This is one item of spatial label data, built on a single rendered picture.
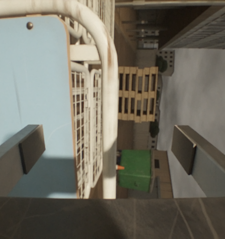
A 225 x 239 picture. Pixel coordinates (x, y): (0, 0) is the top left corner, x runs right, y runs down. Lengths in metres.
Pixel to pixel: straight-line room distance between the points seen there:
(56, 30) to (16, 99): 0.12
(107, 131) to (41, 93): 0.11
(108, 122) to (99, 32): 0.12
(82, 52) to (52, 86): 0.06
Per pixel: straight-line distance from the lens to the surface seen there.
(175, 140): 0.17
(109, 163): 0.27
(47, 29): 0.26
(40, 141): 0.17
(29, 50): 0.27
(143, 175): 5.87
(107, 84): 0.23
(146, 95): 4.00
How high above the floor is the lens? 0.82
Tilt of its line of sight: 9 degrees down
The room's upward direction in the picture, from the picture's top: 93 degrees clockwise
